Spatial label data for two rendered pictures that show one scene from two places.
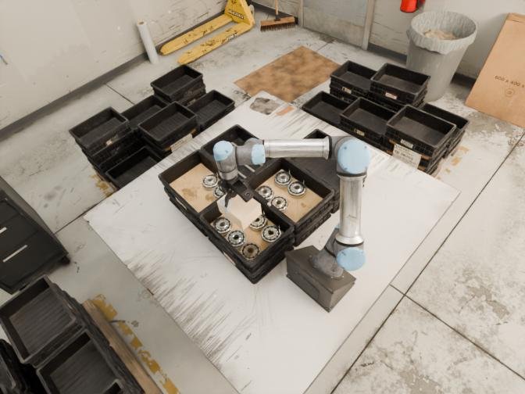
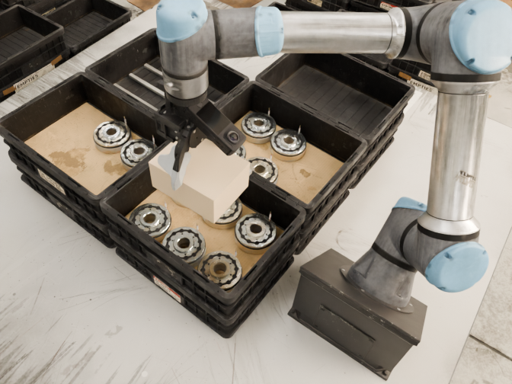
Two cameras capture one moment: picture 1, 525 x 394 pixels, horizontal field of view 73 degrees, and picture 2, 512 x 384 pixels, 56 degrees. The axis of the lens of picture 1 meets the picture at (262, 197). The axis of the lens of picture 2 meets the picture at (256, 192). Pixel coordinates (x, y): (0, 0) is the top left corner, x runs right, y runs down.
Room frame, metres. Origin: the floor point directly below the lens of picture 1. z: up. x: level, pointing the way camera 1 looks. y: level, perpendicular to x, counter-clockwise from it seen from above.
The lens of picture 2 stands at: (0.34, 0.22, 1.85)
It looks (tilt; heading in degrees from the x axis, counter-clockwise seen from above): 52 degrees down; 339
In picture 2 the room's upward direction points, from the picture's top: 6 degrees clockwise
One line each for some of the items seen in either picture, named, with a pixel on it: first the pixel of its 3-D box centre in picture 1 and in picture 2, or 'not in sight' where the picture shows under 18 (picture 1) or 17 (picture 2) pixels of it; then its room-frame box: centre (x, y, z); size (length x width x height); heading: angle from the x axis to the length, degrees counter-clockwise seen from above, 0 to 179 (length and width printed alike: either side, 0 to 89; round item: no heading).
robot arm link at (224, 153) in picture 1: (225, 156); (184, 36); (0.99, 0.12, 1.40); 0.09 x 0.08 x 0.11; 85
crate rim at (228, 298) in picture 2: (245, 222); (203, 209); (1.01, 0.10, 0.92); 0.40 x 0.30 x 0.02; 37
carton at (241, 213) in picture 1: (239, 207); (200, 174); (0.97, 0.11, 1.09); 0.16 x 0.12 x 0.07; 40
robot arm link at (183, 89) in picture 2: (227, 170); (184, 78); (0.99, 0.13, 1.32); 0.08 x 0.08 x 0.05
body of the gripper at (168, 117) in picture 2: (230, 182); (184, 111); (1.00, 0.13, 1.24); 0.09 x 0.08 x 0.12; 40
